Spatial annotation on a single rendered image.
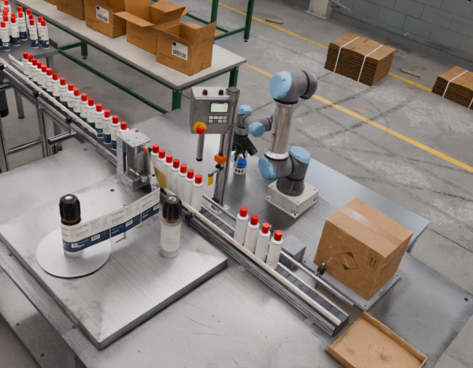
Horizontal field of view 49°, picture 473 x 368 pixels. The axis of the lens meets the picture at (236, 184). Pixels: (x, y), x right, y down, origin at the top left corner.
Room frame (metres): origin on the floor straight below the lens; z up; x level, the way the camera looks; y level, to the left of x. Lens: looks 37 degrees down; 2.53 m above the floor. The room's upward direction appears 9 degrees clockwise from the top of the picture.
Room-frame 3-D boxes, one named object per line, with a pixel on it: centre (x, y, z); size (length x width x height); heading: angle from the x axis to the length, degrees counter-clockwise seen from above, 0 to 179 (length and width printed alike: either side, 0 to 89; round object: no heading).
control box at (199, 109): (2.03, 0.16, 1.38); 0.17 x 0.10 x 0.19; 106
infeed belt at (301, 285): (1.89, 0.13, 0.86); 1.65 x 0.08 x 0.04; 51
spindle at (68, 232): (1.54, 0.65, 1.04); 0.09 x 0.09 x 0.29
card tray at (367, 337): (1.27, -0.64, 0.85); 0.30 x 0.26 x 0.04; 51
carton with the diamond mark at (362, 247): (1.72, -0.59, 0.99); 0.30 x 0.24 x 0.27; 51
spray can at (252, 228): (1.70, -0.10, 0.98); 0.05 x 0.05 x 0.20
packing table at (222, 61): (4.33, 1.20, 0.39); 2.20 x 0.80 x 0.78; 55
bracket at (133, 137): (2.08, 0.52, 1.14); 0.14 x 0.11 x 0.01; 51
